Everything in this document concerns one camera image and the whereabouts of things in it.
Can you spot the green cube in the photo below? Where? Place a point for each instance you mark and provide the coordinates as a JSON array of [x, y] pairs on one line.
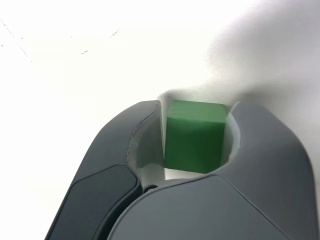
[[195, 140]]

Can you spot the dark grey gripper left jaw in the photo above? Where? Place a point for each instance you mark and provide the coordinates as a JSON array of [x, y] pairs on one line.
[[105, 155]]

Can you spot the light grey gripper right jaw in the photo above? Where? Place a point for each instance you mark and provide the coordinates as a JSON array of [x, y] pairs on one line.
[[250, 187]]

